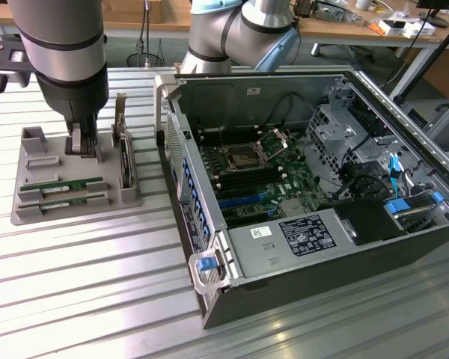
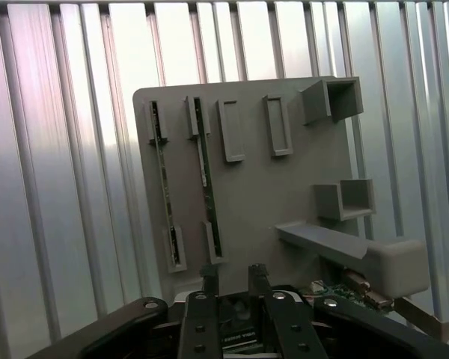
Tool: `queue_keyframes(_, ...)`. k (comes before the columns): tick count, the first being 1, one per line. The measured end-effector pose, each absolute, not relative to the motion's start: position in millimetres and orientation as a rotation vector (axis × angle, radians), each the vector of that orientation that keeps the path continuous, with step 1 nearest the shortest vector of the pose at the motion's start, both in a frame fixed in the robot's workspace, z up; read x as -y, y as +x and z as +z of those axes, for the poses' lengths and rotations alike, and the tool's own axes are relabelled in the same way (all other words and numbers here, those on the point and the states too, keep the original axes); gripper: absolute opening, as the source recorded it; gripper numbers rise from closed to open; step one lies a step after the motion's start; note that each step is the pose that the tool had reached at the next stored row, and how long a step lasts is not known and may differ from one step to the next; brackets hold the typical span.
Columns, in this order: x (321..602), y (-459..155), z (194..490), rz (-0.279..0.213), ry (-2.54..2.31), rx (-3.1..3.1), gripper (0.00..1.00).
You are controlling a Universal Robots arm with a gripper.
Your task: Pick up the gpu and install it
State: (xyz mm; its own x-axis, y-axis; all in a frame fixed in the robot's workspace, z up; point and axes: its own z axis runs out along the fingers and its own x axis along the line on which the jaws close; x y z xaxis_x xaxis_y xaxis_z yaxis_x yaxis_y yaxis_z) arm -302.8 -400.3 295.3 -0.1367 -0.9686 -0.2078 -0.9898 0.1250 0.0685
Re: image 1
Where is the black RAM slot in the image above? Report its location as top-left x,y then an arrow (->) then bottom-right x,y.
201,137 -> 261,147
199,131 -> 259,141
216,171 -> 284,186
201,134 -> 260,144
213,167 -> 281,181
198,128 -> 258,138
218,176 -> 286,191
212,162 -> 280,177

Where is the grey metal frame beam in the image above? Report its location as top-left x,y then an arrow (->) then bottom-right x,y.
388,44 -> 441,102

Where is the black tripod pole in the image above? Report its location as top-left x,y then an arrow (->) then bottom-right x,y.
392,16 -> 449,106

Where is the long black expansion slot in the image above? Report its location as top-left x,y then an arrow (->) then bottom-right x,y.
226,215 -> 272,227
216,185 -> 270,199

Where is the grey power supply unit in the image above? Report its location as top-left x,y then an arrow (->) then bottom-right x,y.
227,207 -> 357,282

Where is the black wire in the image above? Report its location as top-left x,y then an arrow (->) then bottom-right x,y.
263,93 -> 315,128

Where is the silver chipset heatsink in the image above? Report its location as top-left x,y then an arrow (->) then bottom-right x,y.
280,199 -> 305,218

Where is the green RAM stick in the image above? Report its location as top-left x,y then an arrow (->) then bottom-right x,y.
17,193 -> 110,211
20,177 -> 108,194

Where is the black case fan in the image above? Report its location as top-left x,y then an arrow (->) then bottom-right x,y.
338,160 -> 390,201

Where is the disk with blue carrier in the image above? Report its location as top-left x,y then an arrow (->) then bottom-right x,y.
383,190 -> 446,235

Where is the grey parts rack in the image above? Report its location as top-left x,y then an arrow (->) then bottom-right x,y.
10,123 -> 144,226

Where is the CPU socket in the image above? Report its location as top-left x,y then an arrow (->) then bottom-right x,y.
224,144 -> 265,173

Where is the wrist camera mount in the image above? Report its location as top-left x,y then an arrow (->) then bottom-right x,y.
0,36 -> 37,89

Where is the brown cardboard box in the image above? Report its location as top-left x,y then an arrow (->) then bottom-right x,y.
103,0 -> 164,22

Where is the blue expansion slot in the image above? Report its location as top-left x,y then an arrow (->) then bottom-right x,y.
217,191 -> 265,211

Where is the thin metal locking lever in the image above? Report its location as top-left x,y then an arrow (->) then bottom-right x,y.
217,123 -> 228,155

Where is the graphics card with metal bracket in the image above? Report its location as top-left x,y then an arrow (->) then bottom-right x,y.
110,92 -> 135,190

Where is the green motherboard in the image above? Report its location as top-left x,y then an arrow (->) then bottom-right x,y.
197,126 -> 332,230

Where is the black hanging cable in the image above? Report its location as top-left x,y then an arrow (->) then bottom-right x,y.
135,0 -> 153,68

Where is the silver perforated disk bay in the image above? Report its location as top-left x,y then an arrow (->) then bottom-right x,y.
305,78 -> 377,190

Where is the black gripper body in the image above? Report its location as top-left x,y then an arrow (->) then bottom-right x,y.
36,69 -> 110,121

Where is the open black PC case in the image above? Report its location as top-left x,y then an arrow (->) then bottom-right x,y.
153,68 -> 449,330

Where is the metal socket cover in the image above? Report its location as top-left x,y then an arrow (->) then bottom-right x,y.
257,128 -> 290,158

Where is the grey metal part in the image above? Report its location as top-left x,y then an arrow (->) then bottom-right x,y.
317,4 -> 356,22

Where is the small orange white box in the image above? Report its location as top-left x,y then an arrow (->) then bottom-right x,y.
377,19 -> 407,37

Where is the blue wire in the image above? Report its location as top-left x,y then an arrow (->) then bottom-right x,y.
388,153 -> 402,199

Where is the black monitor base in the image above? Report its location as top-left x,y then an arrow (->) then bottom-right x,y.
416,0 -> 449,28

